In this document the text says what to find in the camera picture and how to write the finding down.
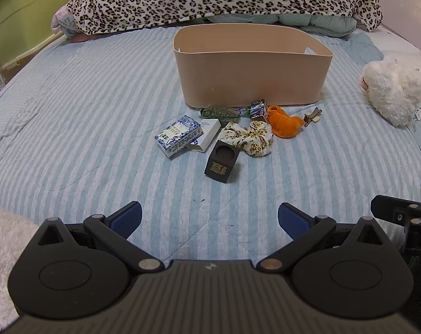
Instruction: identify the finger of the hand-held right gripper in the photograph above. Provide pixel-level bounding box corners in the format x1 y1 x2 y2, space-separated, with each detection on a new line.
370 195 421 255

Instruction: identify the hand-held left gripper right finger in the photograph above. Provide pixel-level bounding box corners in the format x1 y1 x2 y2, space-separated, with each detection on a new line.
257 202 384 273

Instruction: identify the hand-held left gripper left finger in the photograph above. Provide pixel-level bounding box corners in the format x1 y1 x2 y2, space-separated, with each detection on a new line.
37 201 165 275

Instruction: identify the dark fuzzy cloth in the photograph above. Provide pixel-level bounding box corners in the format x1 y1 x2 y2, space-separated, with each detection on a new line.
402 253 421 333

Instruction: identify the dark wooden cube block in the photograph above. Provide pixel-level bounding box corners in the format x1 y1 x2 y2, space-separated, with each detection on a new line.
204 138 240 185

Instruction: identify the floral fabric scrunchie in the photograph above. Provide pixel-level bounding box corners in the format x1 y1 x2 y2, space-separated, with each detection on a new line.
219 121 274 158

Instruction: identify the orange plush toy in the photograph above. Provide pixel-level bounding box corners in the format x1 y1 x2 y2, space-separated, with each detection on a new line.
267 105 306 138

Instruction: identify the blue white patterned box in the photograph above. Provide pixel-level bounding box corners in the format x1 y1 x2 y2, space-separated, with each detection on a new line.
154 115 204 159

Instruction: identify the blue striped bed quilt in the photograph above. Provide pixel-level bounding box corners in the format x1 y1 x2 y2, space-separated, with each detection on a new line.
0 24 421 269

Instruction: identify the white plush toy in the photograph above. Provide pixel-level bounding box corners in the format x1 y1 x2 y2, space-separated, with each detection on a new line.
360 55 421 128

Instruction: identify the brown hair clip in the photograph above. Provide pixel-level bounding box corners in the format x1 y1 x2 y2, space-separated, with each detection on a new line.
302 108 323 125

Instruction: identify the purple snack packet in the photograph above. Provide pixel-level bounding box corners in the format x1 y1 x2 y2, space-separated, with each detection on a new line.
249 99 269 122

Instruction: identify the plain white box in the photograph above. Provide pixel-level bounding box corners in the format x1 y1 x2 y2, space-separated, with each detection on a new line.
185 118 222 154

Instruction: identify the white fluffy cloth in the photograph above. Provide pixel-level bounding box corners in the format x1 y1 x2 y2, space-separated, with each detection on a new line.
0 204 41 333

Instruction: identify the green dried herb packet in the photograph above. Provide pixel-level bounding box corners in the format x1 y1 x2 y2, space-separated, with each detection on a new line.
200 104 240 122

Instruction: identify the beige plastic storage basket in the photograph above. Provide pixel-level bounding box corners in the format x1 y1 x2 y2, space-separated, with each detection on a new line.
172 24 334 109

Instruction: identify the teal quilt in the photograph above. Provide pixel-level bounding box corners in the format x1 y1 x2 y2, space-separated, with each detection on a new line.
205 13 358 38

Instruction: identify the pink floral cloth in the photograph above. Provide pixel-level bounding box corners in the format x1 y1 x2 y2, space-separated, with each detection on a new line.
51 6 80 40

